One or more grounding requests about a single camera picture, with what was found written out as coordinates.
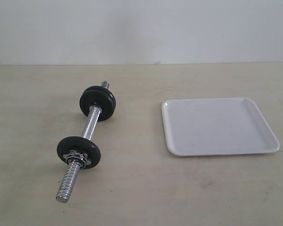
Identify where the chrome dumbbell bar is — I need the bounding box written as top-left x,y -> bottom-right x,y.
56,81 -> 109,203

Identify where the black weight plate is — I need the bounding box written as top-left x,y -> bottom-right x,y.
79,89 -> 116,121
83,85 -> 116,108
57,136 -> 101,169

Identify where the chrome star collar nut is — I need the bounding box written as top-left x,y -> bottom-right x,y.
63,150 -> 92,169

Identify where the white plastic tray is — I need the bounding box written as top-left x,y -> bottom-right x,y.
161,97 -> 280,157

